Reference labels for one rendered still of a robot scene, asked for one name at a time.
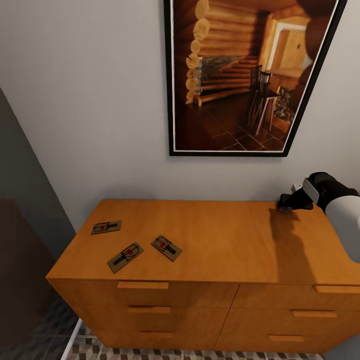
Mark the picture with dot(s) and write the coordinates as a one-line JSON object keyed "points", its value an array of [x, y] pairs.
{"points": [[240, 73]]}

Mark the mousetrap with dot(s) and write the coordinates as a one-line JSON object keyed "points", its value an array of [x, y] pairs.
{"points": [[286, 210], [125, 257], [106, 227], [166, 247]]}

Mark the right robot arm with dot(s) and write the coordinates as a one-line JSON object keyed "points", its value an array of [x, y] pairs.
{"points": [[340, 204]]}

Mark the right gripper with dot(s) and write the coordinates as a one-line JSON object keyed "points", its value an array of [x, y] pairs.
{"points": [[292, 201]]}

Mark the door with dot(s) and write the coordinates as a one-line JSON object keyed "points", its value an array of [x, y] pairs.
{"points": [[36, 323]]}

